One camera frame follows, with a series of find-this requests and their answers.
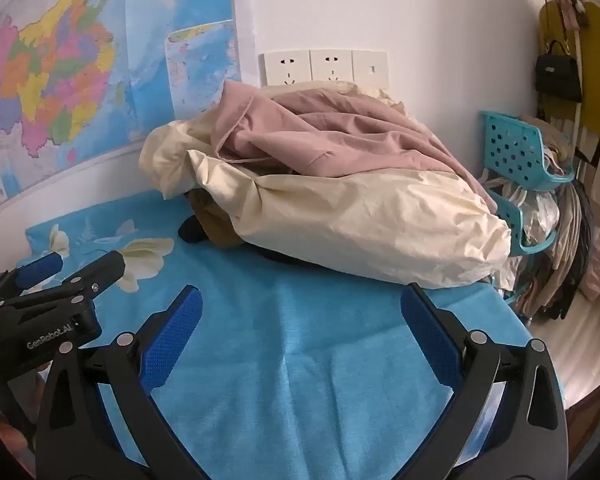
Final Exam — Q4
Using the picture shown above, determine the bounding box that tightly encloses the pink shirt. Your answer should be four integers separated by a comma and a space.
211, 80, 496, 212

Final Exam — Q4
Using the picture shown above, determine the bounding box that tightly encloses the black garment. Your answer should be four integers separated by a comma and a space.
178, 216, 312, 268

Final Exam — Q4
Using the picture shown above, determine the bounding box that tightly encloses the brown garment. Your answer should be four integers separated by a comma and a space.
188, 188, 244, 249

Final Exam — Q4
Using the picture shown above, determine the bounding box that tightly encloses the cream garment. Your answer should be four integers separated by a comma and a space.
140, 82, 512, 288

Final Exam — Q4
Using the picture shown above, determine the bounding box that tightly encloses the blue floral bed sheet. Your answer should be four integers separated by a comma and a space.
27, 193, 532, 479

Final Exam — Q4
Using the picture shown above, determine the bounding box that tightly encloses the teal plastic basket rack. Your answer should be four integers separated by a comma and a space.
480, 112, 574, 257

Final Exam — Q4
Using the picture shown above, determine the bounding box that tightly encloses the black handbag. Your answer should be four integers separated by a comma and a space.
534, 40, 582, 103

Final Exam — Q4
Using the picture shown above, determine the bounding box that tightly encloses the mustard yellow hanging garment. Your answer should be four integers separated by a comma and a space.
536, 0, 600, 201

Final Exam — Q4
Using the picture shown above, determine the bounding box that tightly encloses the colourful wall map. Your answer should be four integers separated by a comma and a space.
0, 0, 257, 209

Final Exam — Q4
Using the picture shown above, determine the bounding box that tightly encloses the white wall socket panel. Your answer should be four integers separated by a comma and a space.
262, 49, 390, 90

